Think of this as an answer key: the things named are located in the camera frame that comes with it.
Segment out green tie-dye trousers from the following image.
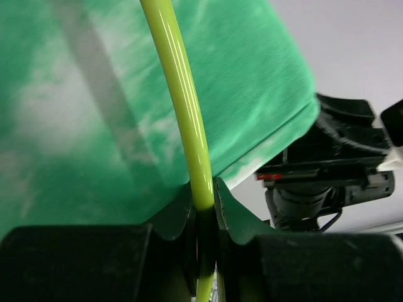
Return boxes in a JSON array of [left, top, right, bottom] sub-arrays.
[[1, 1, 319, 235]]

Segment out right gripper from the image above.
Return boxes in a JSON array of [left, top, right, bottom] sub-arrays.
[[255, 94, 395, 201]]

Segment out lime green hanger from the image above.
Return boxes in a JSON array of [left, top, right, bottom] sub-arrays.
[[141, 1, 215, 301]]

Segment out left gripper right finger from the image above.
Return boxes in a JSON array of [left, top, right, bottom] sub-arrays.
[[213, 178, 402, 301]]

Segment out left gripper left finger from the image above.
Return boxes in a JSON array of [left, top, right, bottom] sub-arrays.
[[1, 186, 197, 301]]

